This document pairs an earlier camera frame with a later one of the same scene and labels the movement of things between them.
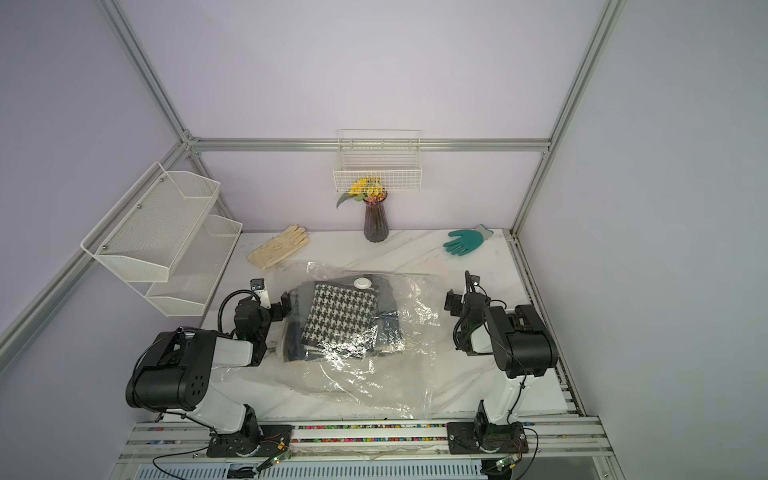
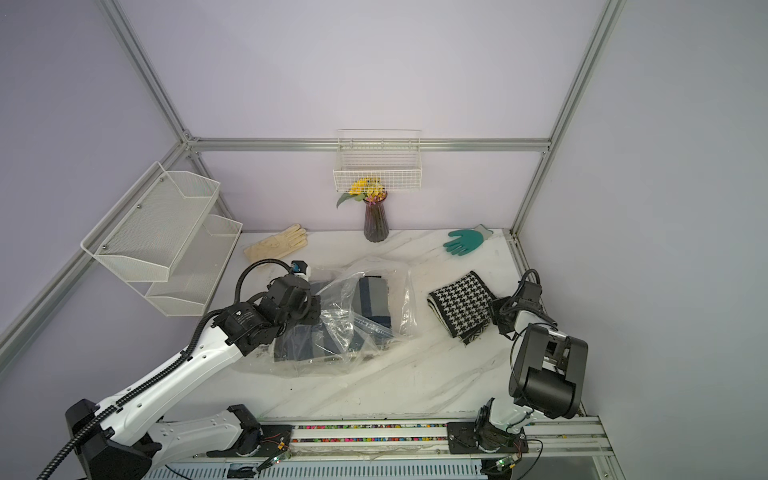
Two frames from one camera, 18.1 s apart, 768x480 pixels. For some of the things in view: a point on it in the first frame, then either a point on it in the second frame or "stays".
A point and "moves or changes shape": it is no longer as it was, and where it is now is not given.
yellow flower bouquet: [369, 189] stays
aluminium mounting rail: [565, 437] stays
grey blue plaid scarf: [389, 337] -> [374, 299]
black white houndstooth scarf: [342, 320] moves or changes shape
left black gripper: [276, 308] -> [313, 313]
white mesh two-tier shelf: [162, 239] stays
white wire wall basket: [394, 156] stays
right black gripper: [453, 303] -> [495, 307]
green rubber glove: [469, 241] stays
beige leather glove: [293, 238] stays
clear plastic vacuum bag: [355, 343] moves or changes shape
